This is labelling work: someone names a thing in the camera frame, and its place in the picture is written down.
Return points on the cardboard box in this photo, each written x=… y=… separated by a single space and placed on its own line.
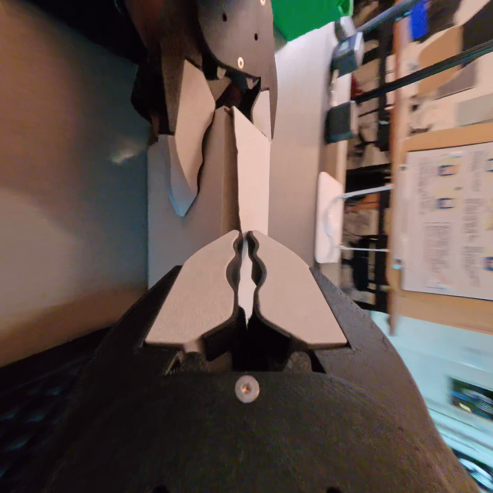
x=250 y=173

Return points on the dark keyboard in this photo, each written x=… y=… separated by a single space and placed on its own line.
x=34 y=416

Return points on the black metal shelf rack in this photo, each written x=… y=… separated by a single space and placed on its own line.
x=379 y=96

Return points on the grey boxy device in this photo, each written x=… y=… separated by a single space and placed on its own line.
x=348 y=52

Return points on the green cloth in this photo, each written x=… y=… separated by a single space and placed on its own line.
x=304 y=15

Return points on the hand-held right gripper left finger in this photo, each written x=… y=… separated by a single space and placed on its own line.
x=200 y=300

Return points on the white desk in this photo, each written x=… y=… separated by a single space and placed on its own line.
x=57 y=231

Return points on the printed paper poster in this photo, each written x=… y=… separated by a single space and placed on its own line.
x=446 y=223

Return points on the colourful printed picture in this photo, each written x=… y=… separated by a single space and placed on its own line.
x=472 y=398

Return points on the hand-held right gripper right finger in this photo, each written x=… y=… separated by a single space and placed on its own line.
x=296 y=304

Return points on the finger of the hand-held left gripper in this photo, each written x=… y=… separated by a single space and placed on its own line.
x=188 y=127
x=265 y=115

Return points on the blue object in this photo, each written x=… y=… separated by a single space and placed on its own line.
x=420 y=17

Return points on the brown cardboard board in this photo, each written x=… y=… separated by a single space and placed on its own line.
x=431 y=319

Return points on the white mounting plate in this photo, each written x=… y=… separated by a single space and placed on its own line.
x=329 y=215

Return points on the dark flat device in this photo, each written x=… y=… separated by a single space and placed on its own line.
x=339 y=122

